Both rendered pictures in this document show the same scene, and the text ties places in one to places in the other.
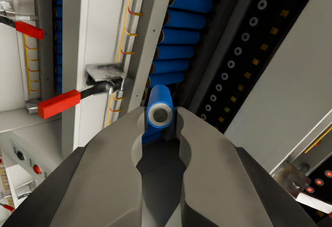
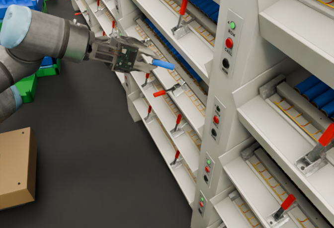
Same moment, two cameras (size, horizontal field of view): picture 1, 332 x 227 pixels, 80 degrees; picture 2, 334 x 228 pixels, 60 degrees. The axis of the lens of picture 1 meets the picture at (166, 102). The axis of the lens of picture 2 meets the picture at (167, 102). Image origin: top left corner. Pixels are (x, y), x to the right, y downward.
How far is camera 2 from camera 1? 0.83 m
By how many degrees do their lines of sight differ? 86
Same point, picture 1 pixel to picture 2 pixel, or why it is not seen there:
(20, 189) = not seen: outside the picture
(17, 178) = not seen: outside the picture
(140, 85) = (188, 80)
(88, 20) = (165, 83)
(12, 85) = (197, 158)
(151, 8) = not seen: hidden behind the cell
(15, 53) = (191, 143)
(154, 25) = (176, 67)
